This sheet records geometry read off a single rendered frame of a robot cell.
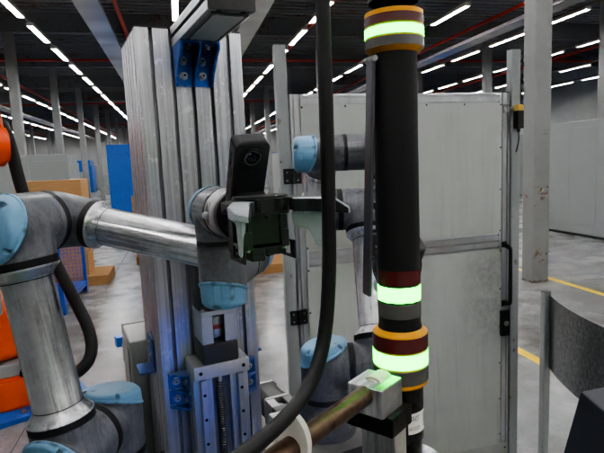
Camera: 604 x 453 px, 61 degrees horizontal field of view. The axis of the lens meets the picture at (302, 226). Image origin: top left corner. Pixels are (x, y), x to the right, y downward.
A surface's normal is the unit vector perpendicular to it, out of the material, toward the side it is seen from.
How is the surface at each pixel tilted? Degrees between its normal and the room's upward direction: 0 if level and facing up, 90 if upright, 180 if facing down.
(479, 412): 90
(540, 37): 90
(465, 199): 90
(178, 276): 90
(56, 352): 82
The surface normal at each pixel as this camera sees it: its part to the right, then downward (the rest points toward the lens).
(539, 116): 0.23, 0.11
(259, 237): 0.44, 0.09
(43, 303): 0.79, -0.11
